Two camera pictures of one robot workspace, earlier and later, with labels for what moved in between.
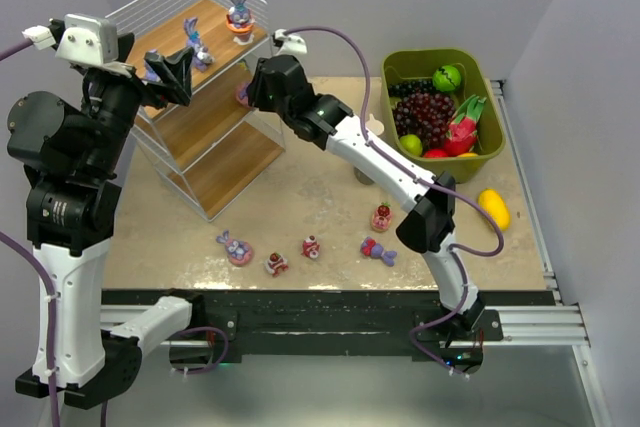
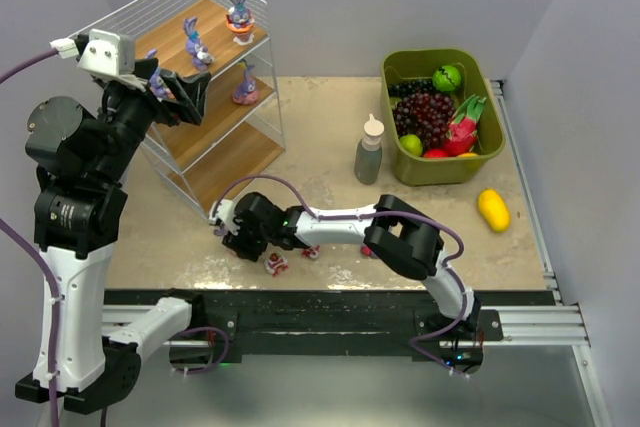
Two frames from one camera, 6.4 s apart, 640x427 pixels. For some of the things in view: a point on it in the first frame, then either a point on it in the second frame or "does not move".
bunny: (240, 20) does not move
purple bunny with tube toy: (201, 56) does not move
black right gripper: (258, 89) → (245, 235)
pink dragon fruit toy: (461, 133) does not move
